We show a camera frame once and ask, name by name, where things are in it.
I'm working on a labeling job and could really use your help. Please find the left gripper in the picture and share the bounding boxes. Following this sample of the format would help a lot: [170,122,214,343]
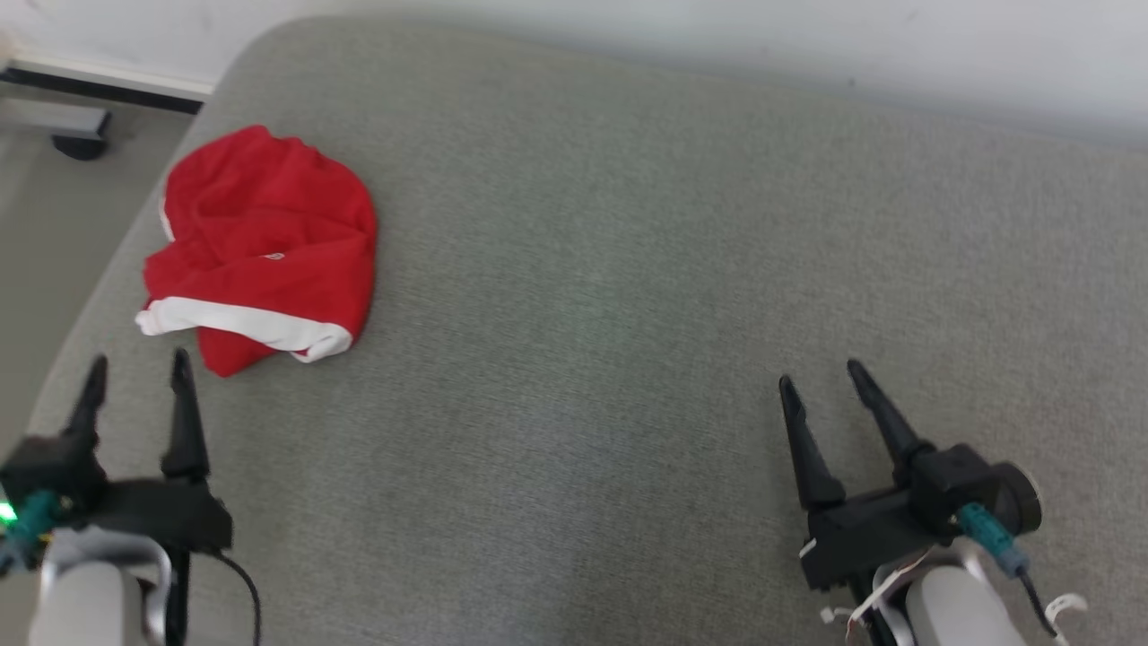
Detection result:
[0,350,232,553]

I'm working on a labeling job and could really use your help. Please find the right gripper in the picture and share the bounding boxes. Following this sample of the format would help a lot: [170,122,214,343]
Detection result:
[780,361,1043,591]

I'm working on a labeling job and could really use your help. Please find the red shorts white band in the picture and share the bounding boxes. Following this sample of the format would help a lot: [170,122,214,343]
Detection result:
[135,124,379,378]

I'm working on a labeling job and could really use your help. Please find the black caster wheel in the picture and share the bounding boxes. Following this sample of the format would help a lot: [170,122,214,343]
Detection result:
[52,133,110,162]

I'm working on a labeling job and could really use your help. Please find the teal plug cable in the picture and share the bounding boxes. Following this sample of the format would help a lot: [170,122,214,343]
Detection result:
[0,489,59,571]
[955,502,1059,640]

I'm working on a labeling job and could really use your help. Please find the white cable label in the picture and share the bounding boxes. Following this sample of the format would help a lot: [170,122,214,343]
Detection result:
[821,547,935,629]

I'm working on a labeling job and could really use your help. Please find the white cable tie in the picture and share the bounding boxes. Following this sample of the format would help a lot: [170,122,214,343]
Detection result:
[1045,592,1089,640]

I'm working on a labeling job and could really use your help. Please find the grey metal frame bar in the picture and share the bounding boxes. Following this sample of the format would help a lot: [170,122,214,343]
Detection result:
[0,97,113,140]

